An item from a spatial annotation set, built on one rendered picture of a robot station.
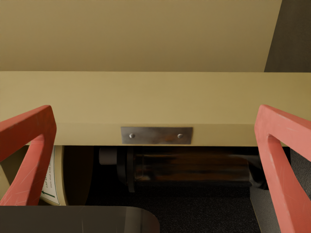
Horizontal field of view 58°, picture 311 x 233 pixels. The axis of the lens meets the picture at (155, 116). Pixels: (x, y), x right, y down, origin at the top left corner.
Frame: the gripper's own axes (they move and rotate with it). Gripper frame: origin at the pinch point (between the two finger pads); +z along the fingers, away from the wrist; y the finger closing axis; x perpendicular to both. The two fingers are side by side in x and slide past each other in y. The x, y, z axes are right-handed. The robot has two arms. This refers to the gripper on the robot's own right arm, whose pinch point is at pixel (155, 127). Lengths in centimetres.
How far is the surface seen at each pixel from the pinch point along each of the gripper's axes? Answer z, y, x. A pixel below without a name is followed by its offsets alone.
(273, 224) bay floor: 15.9, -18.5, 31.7
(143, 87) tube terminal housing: 18.8, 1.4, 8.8
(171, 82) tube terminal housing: 19.9, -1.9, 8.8
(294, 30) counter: 43, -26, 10
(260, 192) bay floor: 22.6, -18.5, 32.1
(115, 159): 20.4, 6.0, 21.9
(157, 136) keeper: 11.8, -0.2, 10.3
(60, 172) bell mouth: 14.4, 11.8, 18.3
